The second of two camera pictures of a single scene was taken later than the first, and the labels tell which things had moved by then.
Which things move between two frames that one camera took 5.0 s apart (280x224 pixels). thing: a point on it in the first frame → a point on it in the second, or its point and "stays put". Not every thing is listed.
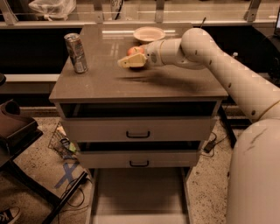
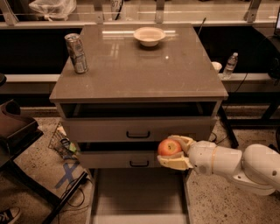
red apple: [134, 50] → [169, 145]
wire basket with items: [60, 143] stays put
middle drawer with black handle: [137, 159] stays put
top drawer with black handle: [136, 129] stays put
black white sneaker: [10, 214] stays put
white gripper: [152, 52] → [201, 157]
